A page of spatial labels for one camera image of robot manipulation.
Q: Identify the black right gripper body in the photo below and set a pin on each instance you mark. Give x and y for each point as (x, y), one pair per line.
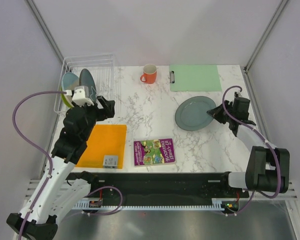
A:
(229, 105)

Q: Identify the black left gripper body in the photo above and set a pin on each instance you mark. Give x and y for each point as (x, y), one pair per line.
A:
(90, 112)

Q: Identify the large teal plate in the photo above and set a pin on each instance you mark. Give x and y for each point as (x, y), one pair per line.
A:
(192, 114)

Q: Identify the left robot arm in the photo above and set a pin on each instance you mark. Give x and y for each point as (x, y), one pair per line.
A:
(40, 217)

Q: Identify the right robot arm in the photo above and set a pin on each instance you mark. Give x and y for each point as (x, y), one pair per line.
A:
(268, 166)

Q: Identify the orange cutting board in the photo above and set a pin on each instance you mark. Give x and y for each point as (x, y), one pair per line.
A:
(105, 139)

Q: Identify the dark blue plate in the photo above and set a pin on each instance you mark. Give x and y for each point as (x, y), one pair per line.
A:
(86, 79)

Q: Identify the green rimmed grey plate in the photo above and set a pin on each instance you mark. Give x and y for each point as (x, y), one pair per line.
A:
(68, 82)

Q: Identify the green clipboard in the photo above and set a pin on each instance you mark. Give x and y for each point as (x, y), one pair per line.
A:
(194, 78)

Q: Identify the small grey box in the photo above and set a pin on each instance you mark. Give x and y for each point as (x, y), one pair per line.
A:
(110, 162)

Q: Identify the orange mug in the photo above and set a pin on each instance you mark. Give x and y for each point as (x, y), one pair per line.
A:
(149, 74)

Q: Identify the purple treehouse book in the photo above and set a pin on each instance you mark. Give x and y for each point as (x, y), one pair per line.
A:
(152, 152)

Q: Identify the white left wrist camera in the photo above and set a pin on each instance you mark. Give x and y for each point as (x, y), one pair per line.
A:
(79, 96)

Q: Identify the white wire dish rack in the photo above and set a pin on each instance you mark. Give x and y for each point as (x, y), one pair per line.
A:
(101, 70)

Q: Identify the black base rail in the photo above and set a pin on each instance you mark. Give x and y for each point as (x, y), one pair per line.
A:
(164, 188)

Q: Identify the white slotted cable duct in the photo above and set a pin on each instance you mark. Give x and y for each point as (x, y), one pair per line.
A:
(212, 204)

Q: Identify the right aluminium frame post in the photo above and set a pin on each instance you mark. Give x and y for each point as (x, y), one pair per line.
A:
(266, 33)

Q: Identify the aluminium frame post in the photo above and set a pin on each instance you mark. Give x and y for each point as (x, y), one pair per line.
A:
(45, 29)
(266, 33)

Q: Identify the left aluminium frame post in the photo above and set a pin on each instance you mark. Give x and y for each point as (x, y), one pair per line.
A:
(45, 29)

